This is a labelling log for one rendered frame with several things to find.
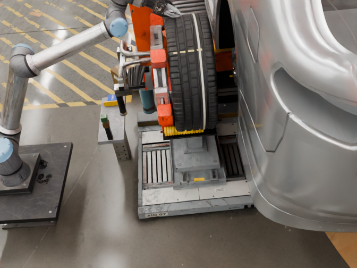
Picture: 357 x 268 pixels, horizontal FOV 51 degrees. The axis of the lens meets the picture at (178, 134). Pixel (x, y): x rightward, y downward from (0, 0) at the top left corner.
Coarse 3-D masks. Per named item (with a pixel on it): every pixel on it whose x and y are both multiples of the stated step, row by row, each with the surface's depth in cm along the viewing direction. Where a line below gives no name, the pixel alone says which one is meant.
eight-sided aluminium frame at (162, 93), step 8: (152, 32) 200; (160, 32) 200; (152, 40) 195; (160, 40) 195; (152, 48) 190; (160, 48) 190; (160, 88) 191; (168, 88) 243; (160, 96) 193; (168, 96) 240; (160, 104) 197
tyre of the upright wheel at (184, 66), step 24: (168, 24) 193; (192, 24) 193; (168, 48) 186; (192, 48) 185; (192, 72) 185; (216, 72) 186; (192, 96) 189; (216, 96) 190; (192, 120) 201; (216, 120) 202
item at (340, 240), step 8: (328, 232) 233; (336, 232) 233; (344, 232) 234; (352, 232) 233; (336, 240) 230; (344, 240) 230; (352, 240) 230; (336, 248) 227; (344, 248) 227; (352, 248) 226; (344, 256) 223; (352, 256) 223; (352, 264) 220
